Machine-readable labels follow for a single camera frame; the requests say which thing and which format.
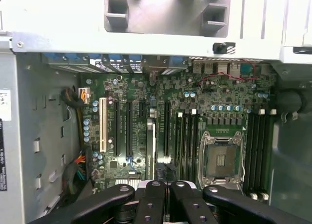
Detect green motherboard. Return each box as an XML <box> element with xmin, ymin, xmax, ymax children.
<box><xmin>79</xmin><ymin>60</ymin><xmax>277</xmax><ymax>200</ymax></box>

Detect yellow black power wire bundle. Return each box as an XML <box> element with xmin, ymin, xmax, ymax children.
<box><xmin>59</xmin><ymin>86</ymin><xmax>97</xmax><ymax>203</ymax></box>

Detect grey parts rack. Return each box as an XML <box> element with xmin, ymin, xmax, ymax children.
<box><xmin>103</xmin><ymin>0</ymin><xmax>231</xmax><ymax>38</ymax></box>

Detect silver chipset heatsink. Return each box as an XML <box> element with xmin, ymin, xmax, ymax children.
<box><xmin>116</xmin><ymin>175</ymin><xmax>142</xmax><ymax>186</ymax></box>

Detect white expansion slot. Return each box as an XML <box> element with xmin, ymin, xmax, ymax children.
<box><xmin>98</xmin><ymin>97</ymin><xmax>108</xmax><ymax>153</ymax></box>

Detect long black expansion slot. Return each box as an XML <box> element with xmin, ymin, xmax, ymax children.
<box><xmin>163</xmin><ymin>101</ymin><xmax>171</xmax><ymax>159</ymax></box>
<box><xmin>113</xmin><ymin>99</ymin><xmax>120</xmax><ymax>158</ymax></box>
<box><xmin>126</xmin><ymin>99</ymin><xmax>134</xmax><ymax>161</ymax></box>

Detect black RAM slot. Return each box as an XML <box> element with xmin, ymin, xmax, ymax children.
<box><xmin>245</xmin><ymin>111</ymin><xmax>260</xmax><ymax>198</ymax></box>
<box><xmin>189</xmin><ymin>109</ymin><xmax>197</xmax><ymax>186</ymax></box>
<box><xmin>257</xmin><ymin>109</ymin><xmax>271</xmax><ymax>198</ymax></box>
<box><xmin>251</xmin><ymin>108</ymin><xmax>266</xmax><ymax>200</ymax></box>
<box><xmin>262</xmin><ymin>108</ymin><xmax>277</xmax><ymax>200</ymax></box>
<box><xmin>195</xmin><ymin>114</ymin><xmax>203</xmax><ymax>183</ymax></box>
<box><xmin>182</xmin><ymin>112</ymin><xmax>190</xmax><ymax>186</ymax></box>

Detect red black twisted wire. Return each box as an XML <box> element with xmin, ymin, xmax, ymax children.
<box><xmin>196</xmin><ymin>59</ymin><xmax>260</xmax><ymax>86</ymax></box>

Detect open black PC case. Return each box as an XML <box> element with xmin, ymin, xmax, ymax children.
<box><xmin>0</xmin><ymin>30</ymin><xmax>312</xmax><ymax>224</ymax></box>

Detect CPU socket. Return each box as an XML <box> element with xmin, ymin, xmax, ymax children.
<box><xmin>198</xmin><ymin>130</ymin><xmax>246</xmax><ymax>186</ymax></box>

